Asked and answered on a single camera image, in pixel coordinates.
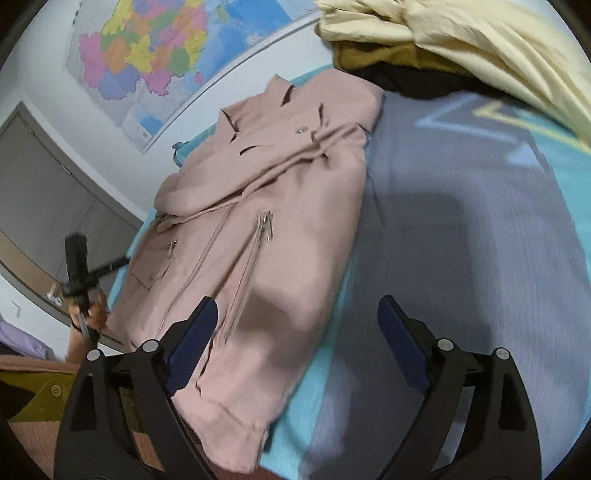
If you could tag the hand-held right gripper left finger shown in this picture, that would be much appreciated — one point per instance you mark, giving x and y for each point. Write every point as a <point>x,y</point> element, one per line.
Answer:
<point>194,341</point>

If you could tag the pink jacket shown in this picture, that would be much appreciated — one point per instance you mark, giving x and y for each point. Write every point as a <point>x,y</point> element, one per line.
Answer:
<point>286,230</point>

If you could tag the black garment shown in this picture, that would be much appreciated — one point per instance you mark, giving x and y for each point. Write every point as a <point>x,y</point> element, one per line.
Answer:
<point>415,83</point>

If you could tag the colourful wall map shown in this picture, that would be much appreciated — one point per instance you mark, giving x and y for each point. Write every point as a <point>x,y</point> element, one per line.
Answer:
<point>161,55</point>

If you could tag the cream garment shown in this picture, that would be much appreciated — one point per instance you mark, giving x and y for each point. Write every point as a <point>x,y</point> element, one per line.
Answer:
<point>485,46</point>

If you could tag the purple cloth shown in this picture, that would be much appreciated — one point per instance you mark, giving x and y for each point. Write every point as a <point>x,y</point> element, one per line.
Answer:
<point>18,337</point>

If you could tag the person's left forearm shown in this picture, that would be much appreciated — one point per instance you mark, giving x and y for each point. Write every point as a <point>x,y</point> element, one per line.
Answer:
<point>78,346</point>

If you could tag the person's left hand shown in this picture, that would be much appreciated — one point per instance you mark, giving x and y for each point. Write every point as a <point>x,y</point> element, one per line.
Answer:
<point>98,309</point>

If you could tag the teal and grey bed sheet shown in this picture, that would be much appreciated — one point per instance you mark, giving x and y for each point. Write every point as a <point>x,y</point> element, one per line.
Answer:
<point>461,230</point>

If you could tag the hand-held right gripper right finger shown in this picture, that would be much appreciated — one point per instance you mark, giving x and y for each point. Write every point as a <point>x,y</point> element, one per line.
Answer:
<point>401,341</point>

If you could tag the grey wooden door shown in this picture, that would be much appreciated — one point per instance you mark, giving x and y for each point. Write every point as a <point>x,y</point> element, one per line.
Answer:
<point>46,194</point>

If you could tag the mustard buttoned cloth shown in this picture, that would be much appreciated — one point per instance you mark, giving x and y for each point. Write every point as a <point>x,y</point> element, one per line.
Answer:
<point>41,397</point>

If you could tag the mustard garment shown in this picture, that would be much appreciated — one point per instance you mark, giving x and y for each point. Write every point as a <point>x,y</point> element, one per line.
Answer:
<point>369,55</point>

